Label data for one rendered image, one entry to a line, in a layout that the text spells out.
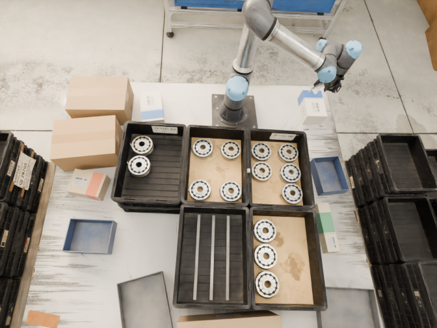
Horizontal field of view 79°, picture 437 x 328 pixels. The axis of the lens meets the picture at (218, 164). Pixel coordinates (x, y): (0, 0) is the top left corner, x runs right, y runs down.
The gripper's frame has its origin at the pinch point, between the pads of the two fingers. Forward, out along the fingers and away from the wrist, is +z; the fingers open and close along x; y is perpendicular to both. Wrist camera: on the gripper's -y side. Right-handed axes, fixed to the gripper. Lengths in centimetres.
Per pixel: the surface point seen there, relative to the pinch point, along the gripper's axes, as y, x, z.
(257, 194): 58, -41, 5
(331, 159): 35.1, 6.5, 15.5
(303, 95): -4.6, -6.0, 9.7
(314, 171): 42.8, -5.8, 14.1
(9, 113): -41, -231, 89
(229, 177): 49, -54, 5
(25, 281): 93, -178, 74
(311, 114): 9.1, -3.3, 9.2
